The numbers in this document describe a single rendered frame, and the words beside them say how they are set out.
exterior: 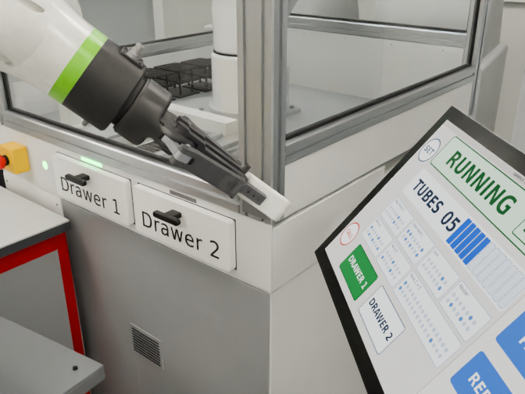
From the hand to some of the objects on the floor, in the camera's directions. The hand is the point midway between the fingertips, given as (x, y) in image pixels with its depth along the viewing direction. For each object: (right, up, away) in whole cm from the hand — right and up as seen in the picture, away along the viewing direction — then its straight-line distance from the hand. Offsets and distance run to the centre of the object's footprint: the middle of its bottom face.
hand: (262, 197), depth 75 cm
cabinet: (-7, -64, +133) cm, 148 cm away
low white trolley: (-92, -76, +105) cm, 159 cm away
